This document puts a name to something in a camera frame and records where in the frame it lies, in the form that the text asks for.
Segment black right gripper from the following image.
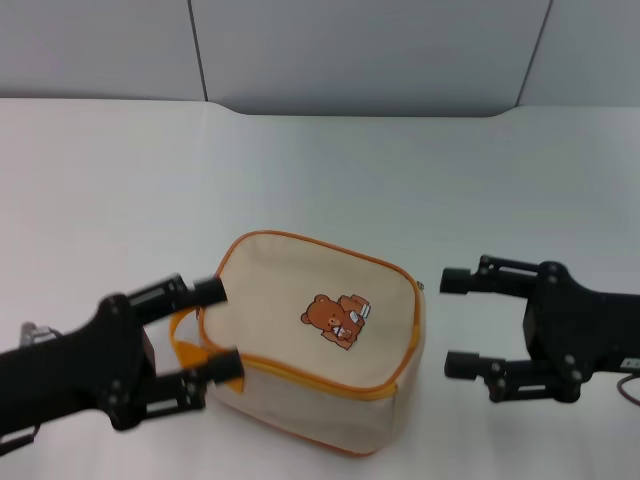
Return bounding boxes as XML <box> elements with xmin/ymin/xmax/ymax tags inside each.
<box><xmin>439</xmin><ymin>254</ymin><xmax>640</xmax><ymax>405</ymax></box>

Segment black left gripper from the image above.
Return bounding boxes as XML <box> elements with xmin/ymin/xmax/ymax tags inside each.
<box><xmin>0</xmin><ymin>272</ymin><xmax>246</xmax><ymax>434</ymax></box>

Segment beige orange bear food bag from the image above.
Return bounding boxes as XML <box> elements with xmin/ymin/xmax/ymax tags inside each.
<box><xmin>168</xmin><ymin>229</ymin><xmax>427</xmax><ymax>459</ymax></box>

